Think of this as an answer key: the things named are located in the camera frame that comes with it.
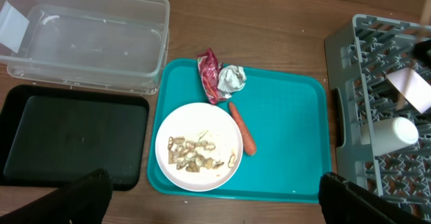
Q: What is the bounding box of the clear plastic bin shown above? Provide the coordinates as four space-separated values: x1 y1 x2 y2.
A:
1 0 170 94

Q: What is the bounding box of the white paper cup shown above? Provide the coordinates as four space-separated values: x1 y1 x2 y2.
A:
360 117 419 156

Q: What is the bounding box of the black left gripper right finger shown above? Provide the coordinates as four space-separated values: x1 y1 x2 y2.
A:
318 172 428 224

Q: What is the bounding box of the orange carrot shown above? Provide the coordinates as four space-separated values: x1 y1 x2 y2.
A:
228 102 257 156

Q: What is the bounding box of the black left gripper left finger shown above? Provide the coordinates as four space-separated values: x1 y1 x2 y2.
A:
1 169 113 224

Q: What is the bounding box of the grey dishwasher rack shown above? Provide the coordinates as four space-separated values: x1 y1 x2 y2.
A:
324 14 430 221

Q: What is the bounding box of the pink bowl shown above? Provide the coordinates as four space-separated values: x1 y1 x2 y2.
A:
387 67 430 113

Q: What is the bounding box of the white paper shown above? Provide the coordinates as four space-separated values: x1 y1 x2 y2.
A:
218 65 246 93

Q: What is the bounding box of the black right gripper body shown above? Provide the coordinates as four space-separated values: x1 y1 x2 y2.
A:
412 40 431 66

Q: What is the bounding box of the white plate with food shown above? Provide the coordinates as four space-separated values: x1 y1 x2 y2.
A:
155 103 243 192

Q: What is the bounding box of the teal plastic tray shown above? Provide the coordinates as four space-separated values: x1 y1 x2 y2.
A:
147 59 331 203

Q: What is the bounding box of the red snack wrapper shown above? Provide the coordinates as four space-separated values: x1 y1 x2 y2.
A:
197 48 231 105

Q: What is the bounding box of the black tray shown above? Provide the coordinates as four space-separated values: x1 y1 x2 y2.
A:
1 85 150 191

